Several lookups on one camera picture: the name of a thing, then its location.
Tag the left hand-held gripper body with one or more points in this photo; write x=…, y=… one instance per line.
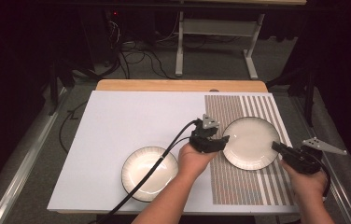
x=204, y=140

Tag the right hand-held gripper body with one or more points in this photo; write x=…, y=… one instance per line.
x=301, y=160

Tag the white ribbed plate dark rim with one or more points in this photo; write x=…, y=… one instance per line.
x=141, y=168
x=251, y=140

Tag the person's right hand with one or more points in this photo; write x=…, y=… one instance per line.
x=307, y=185

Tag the person's left hand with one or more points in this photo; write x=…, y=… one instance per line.
x=193, y=165

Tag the striped woven placemat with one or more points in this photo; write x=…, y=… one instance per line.
x=242, y=186

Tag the wooden table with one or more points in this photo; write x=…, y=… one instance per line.
x=179, y=85

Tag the black stand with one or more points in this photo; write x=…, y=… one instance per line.
x=307, y=93
x=55, y=87

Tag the white board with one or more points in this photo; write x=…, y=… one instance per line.
x=133, y=124

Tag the metal floor rail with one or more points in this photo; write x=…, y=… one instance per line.
x=24, y=161
x=341, y=193

